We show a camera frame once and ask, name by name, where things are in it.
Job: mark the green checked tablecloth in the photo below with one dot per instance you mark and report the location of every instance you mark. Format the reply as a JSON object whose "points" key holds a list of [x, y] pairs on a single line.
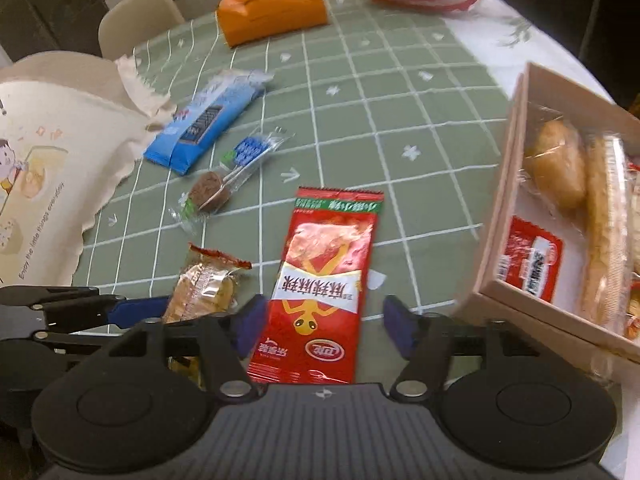
{"points": [[375, 99]]}

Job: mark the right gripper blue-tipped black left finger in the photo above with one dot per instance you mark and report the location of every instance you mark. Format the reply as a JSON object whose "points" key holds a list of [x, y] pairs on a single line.
{"points": [[220, 343]]}

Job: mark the cream printed cloth bag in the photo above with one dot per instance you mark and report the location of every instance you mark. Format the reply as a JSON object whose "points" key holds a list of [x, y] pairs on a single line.
{"points": [[72, 128]]}

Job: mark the beige chair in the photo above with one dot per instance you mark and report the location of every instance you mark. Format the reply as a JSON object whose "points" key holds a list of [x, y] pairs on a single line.
{"points": [[132, 22]]}

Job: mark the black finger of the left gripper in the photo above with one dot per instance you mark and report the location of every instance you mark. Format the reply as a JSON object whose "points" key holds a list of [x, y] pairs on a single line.
{"points": [[50, 318]]}

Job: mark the orange tissue box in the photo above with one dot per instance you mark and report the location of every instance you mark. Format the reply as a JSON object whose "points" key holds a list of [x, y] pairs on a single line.
{"points": [[244, 21]]}

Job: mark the clear chocolate cookie packet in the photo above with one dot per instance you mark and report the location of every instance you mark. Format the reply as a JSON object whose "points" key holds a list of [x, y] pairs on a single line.
{"points": [[217, 186]]}

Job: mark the red spicy snack packet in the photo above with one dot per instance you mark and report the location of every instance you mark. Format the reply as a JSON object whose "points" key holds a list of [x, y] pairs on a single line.
{"points": [[312, 330]]}

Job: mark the round bread in wrapper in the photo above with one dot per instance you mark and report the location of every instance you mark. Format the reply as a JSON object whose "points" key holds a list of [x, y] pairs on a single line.
{"points": [[556, 165]]}

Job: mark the pink cardboard box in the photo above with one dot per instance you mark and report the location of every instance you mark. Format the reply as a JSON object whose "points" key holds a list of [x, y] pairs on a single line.
{"points": [[543, 95]]}

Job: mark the small red sauce packet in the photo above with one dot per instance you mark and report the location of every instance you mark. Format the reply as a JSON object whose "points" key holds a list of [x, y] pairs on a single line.
{"points": [[531, 260]]}

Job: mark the blue wafer snack packet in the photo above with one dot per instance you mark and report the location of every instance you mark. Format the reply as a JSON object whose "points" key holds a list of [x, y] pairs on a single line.
{"points": [[196, 128]]}

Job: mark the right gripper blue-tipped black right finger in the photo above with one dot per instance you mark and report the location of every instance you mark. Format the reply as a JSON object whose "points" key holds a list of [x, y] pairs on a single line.
{"points": [[428, 343]]}

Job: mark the long biscuit stick packet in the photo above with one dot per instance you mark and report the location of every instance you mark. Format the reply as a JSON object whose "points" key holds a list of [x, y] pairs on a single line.
{"points": [[607, 271]]}

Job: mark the clear-wrapped cake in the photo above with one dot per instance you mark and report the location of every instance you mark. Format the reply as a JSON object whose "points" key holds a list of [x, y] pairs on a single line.
{"points": [[207, 285]]}

